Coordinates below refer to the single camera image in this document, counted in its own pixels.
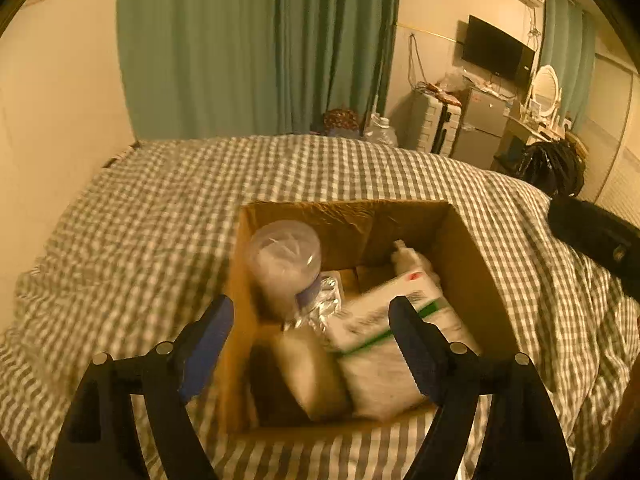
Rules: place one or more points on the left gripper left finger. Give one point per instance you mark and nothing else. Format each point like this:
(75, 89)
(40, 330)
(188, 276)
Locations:
(99, 438)

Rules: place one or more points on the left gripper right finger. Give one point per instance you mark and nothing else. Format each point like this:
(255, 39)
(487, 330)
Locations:
(523, 438)

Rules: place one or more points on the clear cotton swab jar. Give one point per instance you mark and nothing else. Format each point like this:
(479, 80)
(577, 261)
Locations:
(285, 259)

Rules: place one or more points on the white louvered closet door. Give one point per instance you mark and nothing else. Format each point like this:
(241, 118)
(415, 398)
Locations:
(610, 131)

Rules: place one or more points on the black backpack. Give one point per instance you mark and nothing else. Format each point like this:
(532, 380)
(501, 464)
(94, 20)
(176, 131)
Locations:
(555, 168)

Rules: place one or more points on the wooden dressing table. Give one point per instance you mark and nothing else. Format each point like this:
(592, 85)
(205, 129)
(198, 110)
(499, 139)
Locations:
(517, 136)

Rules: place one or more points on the white oval mirror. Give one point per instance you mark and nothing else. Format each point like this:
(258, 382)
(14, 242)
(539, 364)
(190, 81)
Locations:
(544, 92)

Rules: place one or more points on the gray mini fridge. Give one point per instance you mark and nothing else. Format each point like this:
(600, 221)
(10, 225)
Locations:
(481, 127)

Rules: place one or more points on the white tape roll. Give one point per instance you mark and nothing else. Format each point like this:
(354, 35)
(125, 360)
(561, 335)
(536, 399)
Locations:
(295, 381)

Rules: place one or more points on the green window curtain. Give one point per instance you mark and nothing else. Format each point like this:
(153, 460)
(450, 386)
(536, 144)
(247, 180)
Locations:
(569, 46)

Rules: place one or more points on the white suitcase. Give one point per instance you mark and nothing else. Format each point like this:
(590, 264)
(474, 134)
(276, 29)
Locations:
(433, 123)

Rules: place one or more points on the silver foil blister pack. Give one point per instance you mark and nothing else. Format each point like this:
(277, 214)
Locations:
(328, 300)

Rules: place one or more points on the clear water jug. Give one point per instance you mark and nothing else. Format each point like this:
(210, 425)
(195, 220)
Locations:
(379, 131)

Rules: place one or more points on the brown cardboard box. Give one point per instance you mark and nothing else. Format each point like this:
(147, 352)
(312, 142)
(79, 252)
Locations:
(357, 239)

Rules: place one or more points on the brown patterned cushion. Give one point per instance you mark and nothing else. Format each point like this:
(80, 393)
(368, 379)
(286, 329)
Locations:
(341, 120)

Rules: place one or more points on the black wall television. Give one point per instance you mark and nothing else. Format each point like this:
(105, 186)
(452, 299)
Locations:
(491, 48)

